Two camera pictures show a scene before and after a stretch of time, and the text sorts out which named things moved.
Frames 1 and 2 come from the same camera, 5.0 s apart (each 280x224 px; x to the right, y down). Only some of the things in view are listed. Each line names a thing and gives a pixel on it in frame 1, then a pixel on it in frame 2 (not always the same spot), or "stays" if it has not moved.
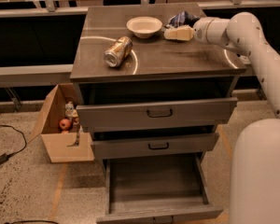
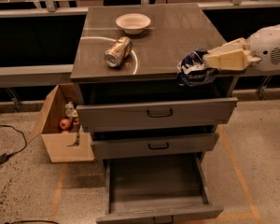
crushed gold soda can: x=118 y=51 stays
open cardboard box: x=47 y=125 stays
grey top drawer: x=156 y=113 stays
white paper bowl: x=144 y=26 → x=133 y=23
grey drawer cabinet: x=153 y=107 stays
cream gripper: x=202 y=30 → x=267 y=49
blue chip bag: x=183 y=18 → x=192 y=72
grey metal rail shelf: x=31 y=76 stays
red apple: x=64 y=124 stays
